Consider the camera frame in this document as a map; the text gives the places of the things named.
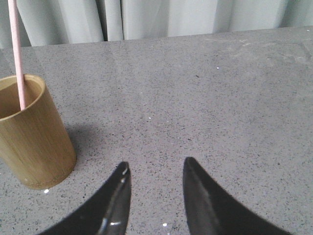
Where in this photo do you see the grey curtain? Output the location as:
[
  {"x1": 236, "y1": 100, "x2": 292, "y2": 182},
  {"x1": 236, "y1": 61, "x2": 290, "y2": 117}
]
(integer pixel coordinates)
[{"x1": 0, "y1": 0, "x2": 313, "y2": 49}]

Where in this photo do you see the bamboo cylinder holder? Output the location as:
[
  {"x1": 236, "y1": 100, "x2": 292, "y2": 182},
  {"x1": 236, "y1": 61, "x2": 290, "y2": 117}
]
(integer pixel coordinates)
[{"x1": 0, "y1": 74, "x2": 76, "y2": 189}]

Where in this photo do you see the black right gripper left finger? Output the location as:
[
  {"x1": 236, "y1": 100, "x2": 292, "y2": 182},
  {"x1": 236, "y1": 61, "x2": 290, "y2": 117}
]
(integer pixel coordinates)
[{"x1": 41, "y1": 162, "x2": 131, "y2": 235}]

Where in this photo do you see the pink chopstick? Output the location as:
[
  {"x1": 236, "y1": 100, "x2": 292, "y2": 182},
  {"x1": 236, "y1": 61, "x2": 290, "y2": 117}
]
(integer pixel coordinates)
[{"x1": 8, "y1": 0, "x2": 26, "y2": 110}]

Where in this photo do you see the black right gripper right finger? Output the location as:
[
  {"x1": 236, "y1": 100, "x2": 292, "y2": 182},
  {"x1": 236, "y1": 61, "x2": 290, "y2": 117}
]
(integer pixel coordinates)
[{"x1": 183, "y1": 157, "x2": 288, "y2": 235}]

